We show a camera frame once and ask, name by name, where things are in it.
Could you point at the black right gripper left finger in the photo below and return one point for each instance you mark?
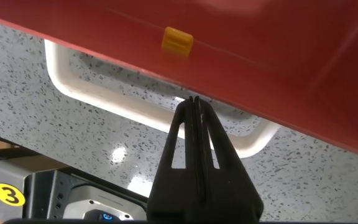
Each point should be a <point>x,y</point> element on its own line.
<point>172,193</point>

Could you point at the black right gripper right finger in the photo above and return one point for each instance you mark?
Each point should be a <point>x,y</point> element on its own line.
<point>228,193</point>

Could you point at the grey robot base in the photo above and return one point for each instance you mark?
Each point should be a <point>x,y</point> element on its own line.
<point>42,186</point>

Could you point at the small yellow block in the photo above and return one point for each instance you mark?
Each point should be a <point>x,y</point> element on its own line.
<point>177,42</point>

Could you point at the yellow number three sticker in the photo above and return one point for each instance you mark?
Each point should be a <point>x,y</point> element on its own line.
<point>9,194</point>

